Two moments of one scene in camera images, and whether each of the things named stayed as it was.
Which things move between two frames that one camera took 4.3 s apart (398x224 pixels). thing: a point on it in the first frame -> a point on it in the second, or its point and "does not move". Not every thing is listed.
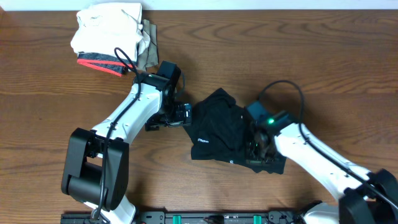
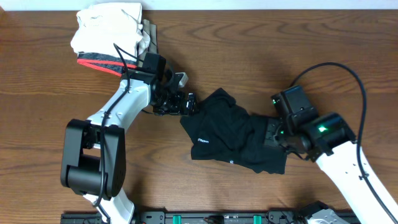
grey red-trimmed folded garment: (106, 63) does not move
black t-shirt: (219, 129) does not move
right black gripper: (251, 158) -> (272, 125)
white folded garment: (115, 27) does not move
